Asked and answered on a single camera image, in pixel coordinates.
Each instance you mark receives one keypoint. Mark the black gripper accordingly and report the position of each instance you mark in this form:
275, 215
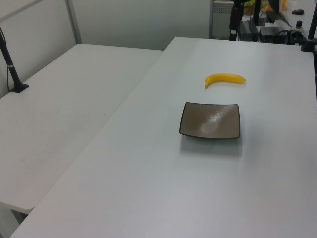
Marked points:
235, 17

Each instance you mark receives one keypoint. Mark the yellow banana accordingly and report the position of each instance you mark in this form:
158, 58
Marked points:
225, 78

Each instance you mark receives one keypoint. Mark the square brown ceramic plate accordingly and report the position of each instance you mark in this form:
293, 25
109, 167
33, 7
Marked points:
210, 120

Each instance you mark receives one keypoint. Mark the grey power adapter box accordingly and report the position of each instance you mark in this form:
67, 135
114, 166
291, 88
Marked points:
248, 29

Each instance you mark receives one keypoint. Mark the silver computer tower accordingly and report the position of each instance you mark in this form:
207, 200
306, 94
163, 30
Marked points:
221, 18

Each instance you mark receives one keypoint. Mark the black vertical pole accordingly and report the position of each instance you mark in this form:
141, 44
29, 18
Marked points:
256, 12

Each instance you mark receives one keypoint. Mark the black electronics box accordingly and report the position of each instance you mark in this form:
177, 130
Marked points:
272, 33

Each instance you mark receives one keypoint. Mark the black computer mouse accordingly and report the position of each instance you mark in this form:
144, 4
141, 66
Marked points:
298, 11

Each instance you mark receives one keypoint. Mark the white folding side table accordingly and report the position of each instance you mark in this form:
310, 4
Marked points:
62, 111

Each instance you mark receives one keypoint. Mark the black camera stand with band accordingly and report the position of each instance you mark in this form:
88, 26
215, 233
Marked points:
10, 67

